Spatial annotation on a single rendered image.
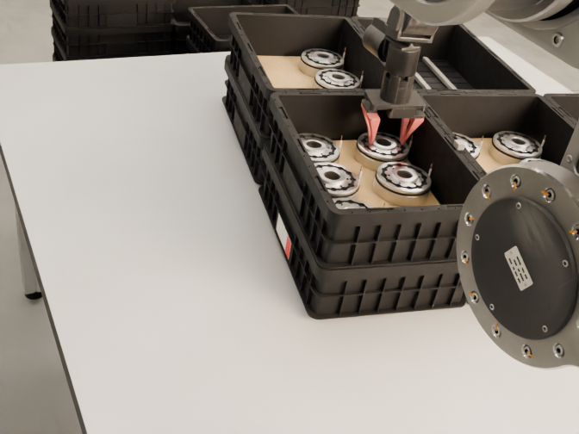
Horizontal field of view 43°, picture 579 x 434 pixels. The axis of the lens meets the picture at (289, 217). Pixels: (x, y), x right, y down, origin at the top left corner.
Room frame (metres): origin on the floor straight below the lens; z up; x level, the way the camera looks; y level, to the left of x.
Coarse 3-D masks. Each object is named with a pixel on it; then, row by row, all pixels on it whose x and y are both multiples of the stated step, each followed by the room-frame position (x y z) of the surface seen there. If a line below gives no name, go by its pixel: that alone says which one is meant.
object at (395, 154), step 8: (360, 136) 1.29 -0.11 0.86; (376, 136) 1.30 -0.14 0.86; (384, 136) 1.31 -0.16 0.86; (392, 136) 1.31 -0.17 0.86; (360, 144) 1.26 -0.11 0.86; (368, 144) 1.27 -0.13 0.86; (400, 144) 1.29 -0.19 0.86; (368, 152) 1.23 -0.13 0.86; (376, 152) 1.24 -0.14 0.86; (384, 152) 1.24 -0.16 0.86; (392, 152) 1.25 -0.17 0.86; (400, 152) 1.26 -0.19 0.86; (392, 160) 1.23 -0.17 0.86
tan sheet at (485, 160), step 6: (486, 138) 1.44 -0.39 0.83; (486, 144) 1.41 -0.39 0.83; (480, 150) 1.38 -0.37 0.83; (486, 150) 1.38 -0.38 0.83; (480, 156) 1.35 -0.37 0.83; (486, 156) 1.36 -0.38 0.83; (480, 162) 1.33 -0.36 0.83; (486, 162) 1.33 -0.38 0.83; (492, 162) 1.34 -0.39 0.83; (498, 162) 1.34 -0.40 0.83; (486, 168) 1.31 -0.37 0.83; (492, 168) 1.31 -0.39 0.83
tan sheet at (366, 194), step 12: (348, 144) 1.31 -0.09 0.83; (348, 156) 1.26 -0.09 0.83; (348, 168) 1.22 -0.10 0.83; (360, 168) 1.23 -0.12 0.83; (360, 180) 1.18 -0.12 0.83; (372, 180) 1.19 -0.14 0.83; (360, 192) 1.14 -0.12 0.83; (372, 192) 1.15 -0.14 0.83; (372, 204) 1.11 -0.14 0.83; (420, 204) 1.13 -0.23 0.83; (432, 204) 1.14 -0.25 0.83
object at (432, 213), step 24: (288, 96) 1.28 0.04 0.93; (312, 96) 1.30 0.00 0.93; (336, 96) 1.31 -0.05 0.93; (360, 96) 1.33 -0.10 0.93; (288, 120) 1.18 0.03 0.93; (432, 120) 1.28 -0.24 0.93; (288, 144) 1.13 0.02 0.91; (312, 168) 1.03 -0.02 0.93; (312, 192) 0.99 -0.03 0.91; (336, 216) 0.91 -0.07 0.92; (360, 216) 0.92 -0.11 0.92; (384, 216) 0.94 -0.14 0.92; (408, 216) 0.95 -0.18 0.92; (432, 216) 0.97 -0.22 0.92; (456, 216) 0.98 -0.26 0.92
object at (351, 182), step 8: (320, 168) 1.15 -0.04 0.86; (336, 168) 1.16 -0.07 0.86; (344, 168) 1.16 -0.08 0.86; (352, 176) 1.14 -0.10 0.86; (328, 184) 1.10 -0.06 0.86; (344, 184) 1.11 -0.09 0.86; (352, 184) 1.11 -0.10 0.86; (336, 192) 1.08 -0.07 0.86; (344, 192) 1.08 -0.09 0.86; (352, 192) 1.09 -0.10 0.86
